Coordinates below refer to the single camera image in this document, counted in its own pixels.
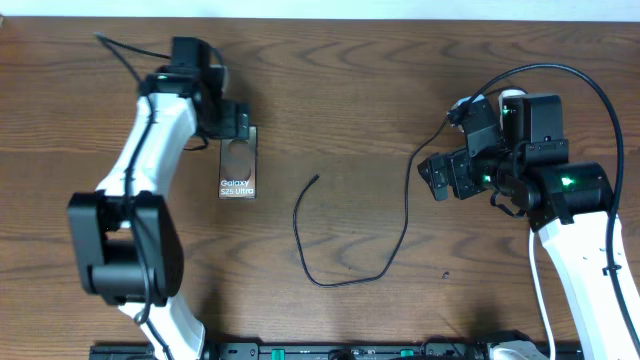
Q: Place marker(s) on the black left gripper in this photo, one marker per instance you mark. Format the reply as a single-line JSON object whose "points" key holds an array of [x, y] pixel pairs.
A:
{"points": [[232, 125]]}

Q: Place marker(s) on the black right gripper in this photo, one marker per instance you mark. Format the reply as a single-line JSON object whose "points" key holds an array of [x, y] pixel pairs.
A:
{"points": [[438, 179]]}

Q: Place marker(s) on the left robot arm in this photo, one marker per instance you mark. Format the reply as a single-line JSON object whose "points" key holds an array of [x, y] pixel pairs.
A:
{"points": [[126, 245]]}

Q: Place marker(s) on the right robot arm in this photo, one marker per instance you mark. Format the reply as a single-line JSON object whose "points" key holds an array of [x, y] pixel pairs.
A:
{"points": [[521, 152]]}

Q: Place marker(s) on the white power strip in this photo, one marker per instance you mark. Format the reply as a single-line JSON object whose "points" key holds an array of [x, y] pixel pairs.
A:
{"points": [[511, 93]]}

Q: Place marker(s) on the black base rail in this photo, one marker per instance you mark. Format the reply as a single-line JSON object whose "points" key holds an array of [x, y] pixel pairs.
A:
{"points": [[501, 345]]}

